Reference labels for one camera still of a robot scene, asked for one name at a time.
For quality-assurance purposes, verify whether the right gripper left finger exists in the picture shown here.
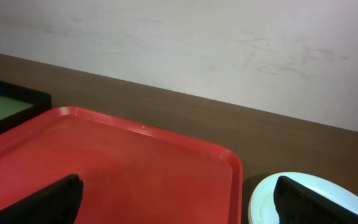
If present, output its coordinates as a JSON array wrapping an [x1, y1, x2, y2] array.
[[0, 174, 84, 224]]

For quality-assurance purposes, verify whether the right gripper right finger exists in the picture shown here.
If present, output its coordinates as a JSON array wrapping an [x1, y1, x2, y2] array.
[[273, 176, 358, 224]]

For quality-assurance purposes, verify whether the light blue plate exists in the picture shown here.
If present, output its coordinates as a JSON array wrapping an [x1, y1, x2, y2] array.
[[248, 172, 358, 223]]

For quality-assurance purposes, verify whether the red plastic tray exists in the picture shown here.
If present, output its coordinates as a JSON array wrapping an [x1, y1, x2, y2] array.
[[0, 106, 242, 223]]

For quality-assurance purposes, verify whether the dark green tray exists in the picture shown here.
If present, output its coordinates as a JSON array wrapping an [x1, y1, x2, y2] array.
[[0, 81, 52, 134]]

